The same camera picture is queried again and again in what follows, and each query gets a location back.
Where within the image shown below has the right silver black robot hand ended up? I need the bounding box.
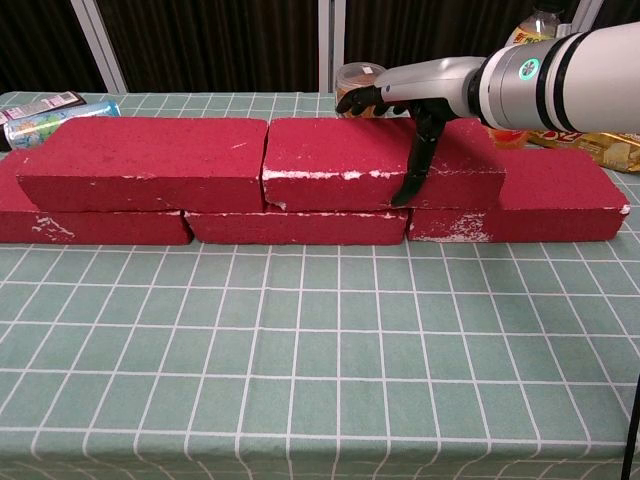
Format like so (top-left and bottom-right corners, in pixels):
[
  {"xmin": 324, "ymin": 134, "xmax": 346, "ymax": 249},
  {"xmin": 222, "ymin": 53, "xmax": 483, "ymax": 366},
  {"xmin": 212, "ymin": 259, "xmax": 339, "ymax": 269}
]
[{"xmin": 335, "ymin": 56, "xmax": 484, "ymax": 208}]

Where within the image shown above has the red foam brick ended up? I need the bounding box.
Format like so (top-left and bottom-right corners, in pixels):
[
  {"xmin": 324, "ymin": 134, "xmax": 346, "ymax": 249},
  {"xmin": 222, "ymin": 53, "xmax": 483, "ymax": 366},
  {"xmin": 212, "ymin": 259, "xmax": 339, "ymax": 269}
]
[
  {"xmin": 15, "ymin": 117, "xmax": 270, "ymax": 214},
  {"xmin": 183, "ymin": 202, "xmax": 411, "ymax": 246},
  {"xmin": 0, "ymin": 149, "xmax": 195, "ymax": 245},
  {"xmin": 261, "ymin": 117, "xmax": 507, "ymax": 211},
  {"xmin": 405, "ymin": 148, "xmax": 631, "ymax": 244}
]

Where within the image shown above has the clear jar of rubber bands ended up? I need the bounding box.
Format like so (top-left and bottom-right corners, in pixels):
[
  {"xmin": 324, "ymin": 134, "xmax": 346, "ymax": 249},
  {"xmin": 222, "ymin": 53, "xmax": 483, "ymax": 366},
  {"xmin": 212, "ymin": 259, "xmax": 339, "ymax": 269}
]
[{"xmin": 334, "ymin": 62, "xmax": 387, "ymax": 120}]

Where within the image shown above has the orange drink bottle white label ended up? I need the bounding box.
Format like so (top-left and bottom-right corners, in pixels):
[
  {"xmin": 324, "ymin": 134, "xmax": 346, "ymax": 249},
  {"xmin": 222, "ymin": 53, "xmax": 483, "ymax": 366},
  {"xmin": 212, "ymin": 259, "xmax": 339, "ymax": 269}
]
[{"xmin": 487, "ymin": 3, "xmax": 571, "ymax": 151}]

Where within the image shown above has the gold snack package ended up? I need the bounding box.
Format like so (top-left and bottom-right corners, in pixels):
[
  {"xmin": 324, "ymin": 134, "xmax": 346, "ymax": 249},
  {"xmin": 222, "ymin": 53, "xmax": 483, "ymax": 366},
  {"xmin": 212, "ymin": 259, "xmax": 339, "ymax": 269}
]
[{"xmin": 529, "ymin": 128, "xmax": 640, "ymax": 175}]

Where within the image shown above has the green checked tablecloth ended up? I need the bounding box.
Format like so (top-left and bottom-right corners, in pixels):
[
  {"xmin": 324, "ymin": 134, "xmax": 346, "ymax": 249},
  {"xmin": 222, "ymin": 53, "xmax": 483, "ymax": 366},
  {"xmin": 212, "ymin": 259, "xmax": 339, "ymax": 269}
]
[{"xmin": 0, "ymin": 91, "xmax": 640, "ymax": 480}]

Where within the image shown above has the light blue drink can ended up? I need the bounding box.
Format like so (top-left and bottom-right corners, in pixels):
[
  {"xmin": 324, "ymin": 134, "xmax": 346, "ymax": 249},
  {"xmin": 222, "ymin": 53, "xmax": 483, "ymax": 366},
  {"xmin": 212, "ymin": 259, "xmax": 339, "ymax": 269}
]
[{"xmin": 2, "ymin": 100, "xmax": 122, "ymax": 151}]

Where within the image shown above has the dark screen panel grey frame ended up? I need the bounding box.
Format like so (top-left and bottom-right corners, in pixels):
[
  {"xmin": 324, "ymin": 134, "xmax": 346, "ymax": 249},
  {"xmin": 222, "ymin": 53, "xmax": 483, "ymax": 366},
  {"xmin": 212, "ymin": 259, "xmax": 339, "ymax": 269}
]
[
  {"xmin": 569, "ymin": 0, "xmax": 640, "ymax": 39},
  {"xmin": 319, "ymin": 0, "xmax": 606, "ymax": 94},
  {"xmin": 0, "ymin": 0, "xmax": 126, "ymax": 94},
  {"xmin": 69, "ymin": 0, "xmax": 334, "ymax": 94}
]

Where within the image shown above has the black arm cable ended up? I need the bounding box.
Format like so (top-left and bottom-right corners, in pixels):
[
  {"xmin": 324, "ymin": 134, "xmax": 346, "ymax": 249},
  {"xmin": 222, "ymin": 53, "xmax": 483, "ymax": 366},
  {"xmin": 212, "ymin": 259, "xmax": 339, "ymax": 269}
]
[{"xmin": 621, "ymin": 367, "xmax": 640, "ymax": 480}]

